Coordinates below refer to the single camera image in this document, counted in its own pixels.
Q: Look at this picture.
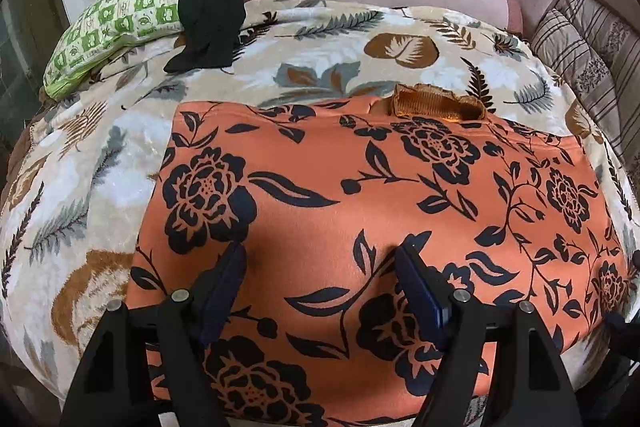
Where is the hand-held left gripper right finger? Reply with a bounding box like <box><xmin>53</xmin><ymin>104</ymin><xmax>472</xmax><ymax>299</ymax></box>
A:
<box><xmin>395</xmin><ymin>246</ymin><xmax>583</xmax><ymax>427</ymax></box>

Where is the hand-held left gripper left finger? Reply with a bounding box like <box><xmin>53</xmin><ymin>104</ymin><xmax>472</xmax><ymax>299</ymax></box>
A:
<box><xmin>60</xmin><ymin>242</ymin><xmax>248</xmax><ymax>427</ymax></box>

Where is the orange floral blouse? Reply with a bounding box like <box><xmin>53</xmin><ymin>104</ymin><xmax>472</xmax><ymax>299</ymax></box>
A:
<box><xmin>127</xmin><ymin>83</ymin><xmax>632</xmax><ymax>427</ymax></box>

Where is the leaf print blanket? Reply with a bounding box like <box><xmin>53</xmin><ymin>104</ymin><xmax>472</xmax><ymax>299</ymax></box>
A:
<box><xmin>0</xmin><ymin>0</ymin><xmax>640</xmax><ymax>408</ymax></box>

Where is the large striped back cushion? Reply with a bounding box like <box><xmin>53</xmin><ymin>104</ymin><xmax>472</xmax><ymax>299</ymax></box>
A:
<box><xmin>555</xmin><ymin>0</ymin><xmax>640</xmax><ymax>208</ymax></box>

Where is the small striped cushion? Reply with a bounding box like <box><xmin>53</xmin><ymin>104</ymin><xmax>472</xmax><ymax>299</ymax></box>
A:
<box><xmin>529</xmin><ymin>0</ymin><xmax>618</xmax><ymax>102</ymax></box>

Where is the green patterned pillow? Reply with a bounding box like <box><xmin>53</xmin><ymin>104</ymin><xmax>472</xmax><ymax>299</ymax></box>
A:
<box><xmin>42</xmin><ymin>0</ymin><xmax>246</xmax><ymax>100</ymax></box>

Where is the wooden door with glass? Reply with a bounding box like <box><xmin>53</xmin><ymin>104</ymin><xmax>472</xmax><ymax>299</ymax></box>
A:
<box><xmin>0</xmin><ymin>0</ymin><xmax>66</xmax><ymax>148</ymax></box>

